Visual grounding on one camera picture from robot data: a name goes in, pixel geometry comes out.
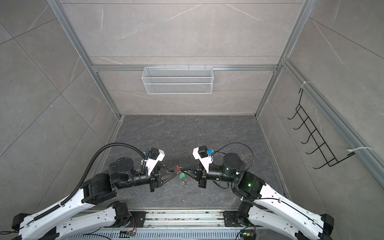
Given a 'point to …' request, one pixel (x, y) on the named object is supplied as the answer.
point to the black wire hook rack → (306, 122)
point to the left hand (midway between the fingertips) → (174, 170)
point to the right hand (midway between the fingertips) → (183, 169)
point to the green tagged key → (182, 175)
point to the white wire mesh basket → (173, 80)
